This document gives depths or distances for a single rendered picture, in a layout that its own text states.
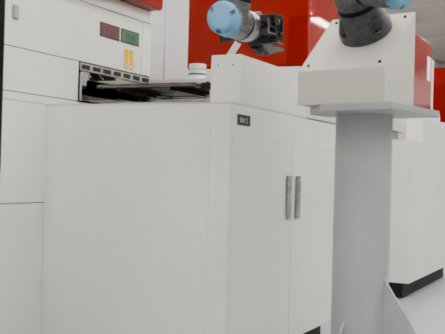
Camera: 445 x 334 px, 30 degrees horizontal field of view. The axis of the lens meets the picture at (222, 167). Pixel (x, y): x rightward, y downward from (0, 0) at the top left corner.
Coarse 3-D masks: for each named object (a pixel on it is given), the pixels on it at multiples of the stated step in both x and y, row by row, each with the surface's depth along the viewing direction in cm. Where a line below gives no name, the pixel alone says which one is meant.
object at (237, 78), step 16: (224, 64) 236; (240, 64) 234; (256, 64) 244; (224, 80) 236; (240, 80) 234; (256, 80) 244; (272, 80) 255; (288, 80) 267; (224, 96) 236; (240, 96) 234; (256, 96) 244; (272, 96) 255; (288, 96) 267; (288, 112) 268; (304, 112) 281
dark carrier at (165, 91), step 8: (128, 88) 274; (136, 88) 273; (144, 88) 272; (152, 88) 272; (160, 88) 271; (168, 88) 270; (192, 88) 268; (200, 88) 268; (168, 96) 299; (176, 96) 298; (184, 96) 297; (192, 96) 296; (200, 96) 296
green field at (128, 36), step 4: (124, 32) 294; (128, 32) 296; (132, 32) 299; (124, 36) 294; (128, 36) 296; (132, 36) 299; (136, 36) 301; (124, 40) 294; (128, 40) 296; (132, 40) 299; (136, 40) 301; (136, 44) 301
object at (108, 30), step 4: (104, 24) 282; (104, 28) 282; (108, 28) 284; (112, 28) 287; (116, 28) 289; (104, 32) 282; (108, 32) 284; (112, 32) 287; (116, 32) 289; (112, 36) 287; (116, 36) 289
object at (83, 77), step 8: (80, 72) 270; (88, 72) 273; (80, 80) 270; (88, 80) 274; (96, 80) 277; (104, 80) 281; (112, 80) 286; (120, 80) 290; (80, 88) 270; (80, 96) 270; (88, 96) 273; (96, 96) 277
